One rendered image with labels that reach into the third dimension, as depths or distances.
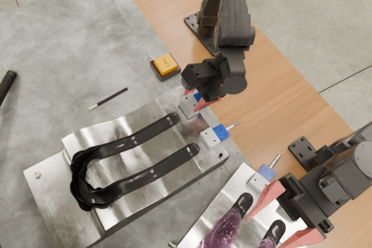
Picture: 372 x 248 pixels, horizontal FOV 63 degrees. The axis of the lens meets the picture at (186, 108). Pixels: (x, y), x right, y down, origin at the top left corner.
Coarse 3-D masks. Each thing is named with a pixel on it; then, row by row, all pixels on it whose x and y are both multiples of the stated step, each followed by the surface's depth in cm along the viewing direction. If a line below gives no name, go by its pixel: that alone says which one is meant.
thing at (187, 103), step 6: (186, 96) 86; (192, 96) 86; (198, 96) 88; (180, 102) 87; (186, 102) 85; (192, 102) 85; (180, 108) 90; (186, 108) 86; (192, 108) 84; (186, 114) 88; (192, 114) 87
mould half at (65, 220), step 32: (160, 96) 91; (96, 128) 82; (128, 128) 87; (192, 128) 87; (64, 160) 84; (128, 160) 81; (160, 160) 84; (192, 160) 84; (224, 160) 86; (32, 192) 80; (64, 192) 80; (160, 192) 79; (64, 224) 77; (96, 224) 77
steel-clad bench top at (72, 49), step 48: (48, 0) 115; (96, 0) 117; (0, 48) 104; (48, 48) 106; (96, 48) 107; (144, 48) 109; (48, 96) 98; (96, 96) 99; (144, 96) 101; (0, 144) 90; (48, 144) 91; (0, 192) 85; (192, 192) 89; (0, 240) 80; (48, 240) 80; (144, 240) 82
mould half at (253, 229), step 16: (240, 176) 86; (224, 192) 84; (240, 192) 84; (256, 192) 85; (208, 208) 79; (224, 208) 81; (272, 208) 83; (208, 224) 76; (240, 224) 79; (256, 224) 81; (288, 224) 82; (304, 224) 82; (192, 240) 75; (240, 240) 76; (256, 240) 78
